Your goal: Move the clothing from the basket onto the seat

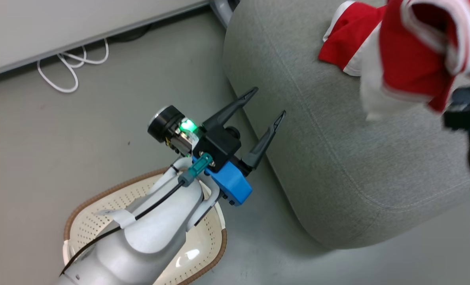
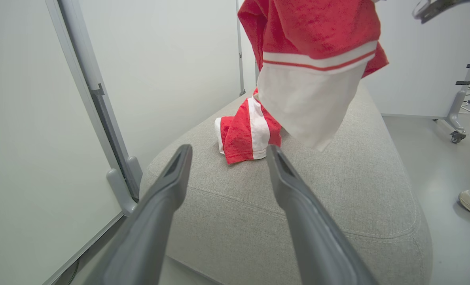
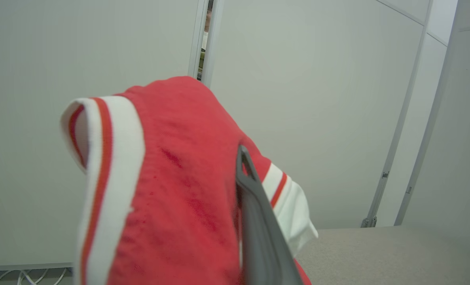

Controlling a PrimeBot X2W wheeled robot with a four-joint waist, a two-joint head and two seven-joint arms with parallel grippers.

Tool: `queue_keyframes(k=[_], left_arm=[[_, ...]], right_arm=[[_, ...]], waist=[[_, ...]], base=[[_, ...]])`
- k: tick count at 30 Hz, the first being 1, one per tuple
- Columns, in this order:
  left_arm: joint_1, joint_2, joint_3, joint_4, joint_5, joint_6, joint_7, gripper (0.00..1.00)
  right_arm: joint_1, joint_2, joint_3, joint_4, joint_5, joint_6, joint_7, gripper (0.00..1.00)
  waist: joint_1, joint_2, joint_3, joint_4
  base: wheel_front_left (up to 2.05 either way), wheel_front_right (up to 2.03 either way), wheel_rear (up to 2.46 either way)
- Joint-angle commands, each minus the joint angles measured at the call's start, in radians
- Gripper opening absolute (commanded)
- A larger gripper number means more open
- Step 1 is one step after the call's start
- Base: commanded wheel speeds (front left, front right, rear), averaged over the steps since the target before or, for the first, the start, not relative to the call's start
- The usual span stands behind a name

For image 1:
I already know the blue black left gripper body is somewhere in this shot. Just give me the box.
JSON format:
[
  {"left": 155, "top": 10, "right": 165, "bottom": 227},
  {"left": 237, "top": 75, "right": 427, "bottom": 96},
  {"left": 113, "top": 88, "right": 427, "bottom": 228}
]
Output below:
[{"left": 147, "top": 105, "right": 254, "bottom": 207}]

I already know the red and white garment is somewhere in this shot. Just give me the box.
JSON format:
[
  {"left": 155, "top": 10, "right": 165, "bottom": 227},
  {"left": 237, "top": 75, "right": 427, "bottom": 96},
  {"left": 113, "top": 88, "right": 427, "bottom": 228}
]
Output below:
[{"left": 318, "top": 0, "right": 470, "bottom": 122}]

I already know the looped white cable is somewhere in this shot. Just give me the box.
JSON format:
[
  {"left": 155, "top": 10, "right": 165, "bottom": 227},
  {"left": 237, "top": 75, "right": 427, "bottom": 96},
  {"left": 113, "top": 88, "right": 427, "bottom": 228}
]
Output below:
[{"left": 37, "top": 37, "right": 110, "bottom": 94}]

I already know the short grey partition foot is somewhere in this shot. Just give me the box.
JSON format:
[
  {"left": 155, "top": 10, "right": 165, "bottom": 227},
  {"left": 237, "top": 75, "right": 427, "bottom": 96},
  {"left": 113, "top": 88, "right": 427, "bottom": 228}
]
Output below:
[{"left": 209, "top": 0, "right": 240, "bottom": 28}]

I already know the cream laundry basket brown rim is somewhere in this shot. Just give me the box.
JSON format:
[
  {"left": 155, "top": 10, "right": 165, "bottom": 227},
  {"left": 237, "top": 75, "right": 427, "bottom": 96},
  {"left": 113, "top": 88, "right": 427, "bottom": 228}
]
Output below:
[{"left": 62, "top": 166, "right": 228, "bottom": 285}]

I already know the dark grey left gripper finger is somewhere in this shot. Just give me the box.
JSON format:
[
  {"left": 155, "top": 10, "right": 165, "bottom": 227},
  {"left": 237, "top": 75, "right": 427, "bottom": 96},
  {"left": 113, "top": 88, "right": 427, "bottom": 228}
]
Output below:
[
  {"left": 241, "top": 110, "right": 287, "bottom": 172},
  {"left": 201, "top": 87, "right": 259, "bottom": 132}
]

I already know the teal cable connector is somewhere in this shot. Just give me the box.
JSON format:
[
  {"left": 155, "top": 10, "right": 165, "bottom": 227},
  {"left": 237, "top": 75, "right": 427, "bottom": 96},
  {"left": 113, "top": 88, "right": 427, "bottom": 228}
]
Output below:
[{"left": 177, "top": 152, "right": 214, "bottom": 189}]

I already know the wide white partition panel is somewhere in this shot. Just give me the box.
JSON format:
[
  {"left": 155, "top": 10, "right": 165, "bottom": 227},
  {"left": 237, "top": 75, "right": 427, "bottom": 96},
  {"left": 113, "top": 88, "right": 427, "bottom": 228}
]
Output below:
[{"left": 0, "top": 0, "right": 212, "bottom": 80}]

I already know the grey fabric sofa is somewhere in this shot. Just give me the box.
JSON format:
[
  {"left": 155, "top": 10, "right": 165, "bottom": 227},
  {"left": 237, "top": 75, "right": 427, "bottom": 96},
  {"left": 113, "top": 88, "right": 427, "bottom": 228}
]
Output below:
[{"left": 223, "top": 0, "right": 470, "bottom": 250}]

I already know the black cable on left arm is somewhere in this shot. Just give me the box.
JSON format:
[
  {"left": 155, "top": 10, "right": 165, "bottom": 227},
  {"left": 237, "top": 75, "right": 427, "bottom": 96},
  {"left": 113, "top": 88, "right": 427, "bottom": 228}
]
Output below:
[{"left": 59, "top": 180, "right": 187, "bottom": 277}]

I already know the black floor cable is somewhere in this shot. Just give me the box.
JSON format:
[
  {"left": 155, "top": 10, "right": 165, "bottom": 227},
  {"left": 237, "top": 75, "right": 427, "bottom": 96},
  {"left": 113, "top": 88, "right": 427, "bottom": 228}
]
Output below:
[{"left": 110, "top": 23, "right": 154, "bottom": 43}]

